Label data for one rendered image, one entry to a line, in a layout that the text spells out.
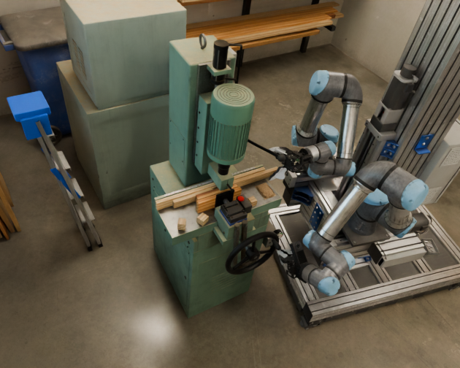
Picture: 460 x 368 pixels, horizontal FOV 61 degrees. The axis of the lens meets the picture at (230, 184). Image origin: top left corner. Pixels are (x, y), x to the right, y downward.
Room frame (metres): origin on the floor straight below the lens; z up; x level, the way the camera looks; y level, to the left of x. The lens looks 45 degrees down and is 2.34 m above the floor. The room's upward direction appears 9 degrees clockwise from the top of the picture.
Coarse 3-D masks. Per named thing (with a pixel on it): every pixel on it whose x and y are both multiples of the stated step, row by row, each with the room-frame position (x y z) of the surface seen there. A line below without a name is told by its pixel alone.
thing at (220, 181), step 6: (210, 162) 1.41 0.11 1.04; (210, 168) 1.38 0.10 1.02; (216, 168) 1.37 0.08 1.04; (210, 174) 1.37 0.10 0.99; (216, 174) 1.33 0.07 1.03; (228, 174) 1.34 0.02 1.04; (216, 180) 1.33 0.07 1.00; (222, 180) 1.29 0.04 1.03; (228, 180) 1.31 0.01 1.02; (222, 186) 1.29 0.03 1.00
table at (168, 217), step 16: (256, 192) 1.38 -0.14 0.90; (176, 208) 1.20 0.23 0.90; (192, 208) 1.21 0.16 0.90; (256, 208) 1.28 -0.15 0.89; (272, 208) 1.35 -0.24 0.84; (176, 224) 1.10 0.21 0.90; (192, 224) 1.12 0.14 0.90; (208, 224) 1.13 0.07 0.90; (176, 240) 1.04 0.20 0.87; (224, 240) 1.08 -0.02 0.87
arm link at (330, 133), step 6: (324, 126) 1.83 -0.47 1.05; (330, 126) 1.84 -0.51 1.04; (318, 132) 1.79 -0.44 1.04; (324, 132) 1.77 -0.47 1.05; (330, 132) 1.79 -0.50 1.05; (336, 132) 1.80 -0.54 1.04; (318, 138) 1.76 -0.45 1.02; (324, 138) 1.76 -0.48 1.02; (330, 138) 1.75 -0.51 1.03; (336, 138) 1.77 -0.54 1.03; (336, 144) 1.79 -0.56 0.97
